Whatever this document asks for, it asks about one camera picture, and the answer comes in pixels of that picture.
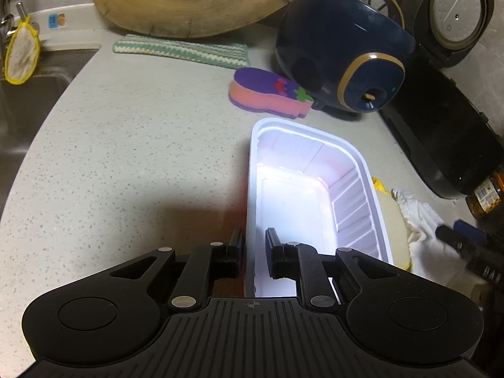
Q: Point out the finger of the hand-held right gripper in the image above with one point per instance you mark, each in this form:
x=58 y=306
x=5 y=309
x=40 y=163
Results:
x=470 y=230
x=456 y=244

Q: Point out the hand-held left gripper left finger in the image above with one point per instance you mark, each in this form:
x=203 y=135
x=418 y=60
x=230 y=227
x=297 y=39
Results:
x=235 y=246

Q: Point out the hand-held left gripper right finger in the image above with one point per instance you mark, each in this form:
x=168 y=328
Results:
x=271 y=250

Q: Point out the white tissue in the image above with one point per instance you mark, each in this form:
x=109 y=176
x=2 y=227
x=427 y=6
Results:
x=425 y=224

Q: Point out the red rectangular food container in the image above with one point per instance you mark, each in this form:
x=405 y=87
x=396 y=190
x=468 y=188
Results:
x=307 y=189

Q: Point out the glass sauce jar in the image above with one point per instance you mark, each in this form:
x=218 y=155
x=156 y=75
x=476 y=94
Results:
x=486 y=195

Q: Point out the black rice cooker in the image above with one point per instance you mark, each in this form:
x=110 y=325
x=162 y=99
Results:
x=445 y=118

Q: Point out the purple and pink sponge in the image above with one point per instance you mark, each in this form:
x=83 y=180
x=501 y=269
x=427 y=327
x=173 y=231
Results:
x=264 y=90

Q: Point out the green striped knitted cloth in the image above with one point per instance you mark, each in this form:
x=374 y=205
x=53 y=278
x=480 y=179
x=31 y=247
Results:
x=181 y=49

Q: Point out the navy blue electric cooker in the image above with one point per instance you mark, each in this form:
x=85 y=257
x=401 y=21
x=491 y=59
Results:
x=334 y=43

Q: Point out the stainless steel sink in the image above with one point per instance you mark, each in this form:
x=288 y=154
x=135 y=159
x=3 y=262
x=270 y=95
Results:
x=27 y=118

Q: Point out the round wooden cutting board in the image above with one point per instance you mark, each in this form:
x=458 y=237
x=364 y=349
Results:
x=189 y=0

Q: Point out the small cartoon sticker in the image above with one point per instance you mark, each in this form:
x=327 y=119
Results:
x=57 y=21

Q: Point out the yellow mesh sink strainer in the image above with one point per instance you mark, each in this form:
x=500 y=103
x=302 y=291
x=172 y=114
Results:
x=21 y=53

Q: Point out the metal sink faucet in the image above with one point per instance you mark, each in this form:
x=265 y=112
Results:
x=8 y=23

